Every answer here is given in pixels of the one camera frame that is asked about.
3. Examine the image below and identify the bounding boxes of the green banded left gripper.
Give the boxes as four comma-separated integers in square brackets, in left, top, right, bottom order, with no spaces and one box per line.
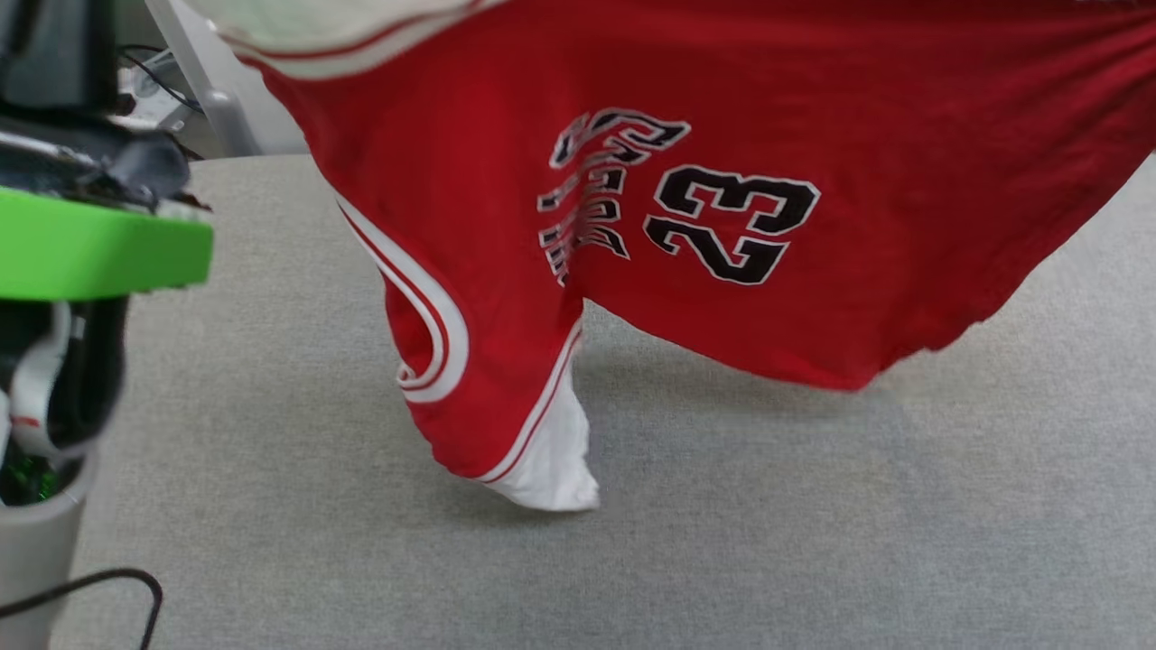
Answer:
[0,0,215,303]

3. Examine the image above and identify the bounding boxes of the red basketball jersey number 23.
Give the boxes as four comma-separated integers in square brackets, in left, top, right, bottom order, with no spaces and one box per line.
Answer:
[185,0,1156,513]

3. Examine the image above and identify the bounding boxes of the white metal frame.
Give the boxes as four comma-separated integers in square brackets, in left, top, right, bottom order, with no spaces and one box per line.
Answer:
[144,0,263,156]

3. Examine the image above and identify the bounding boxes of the black cable with teal plug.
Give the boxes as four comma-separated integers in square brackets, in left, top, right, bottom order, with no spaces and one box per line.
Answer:
[0,567,165,650]

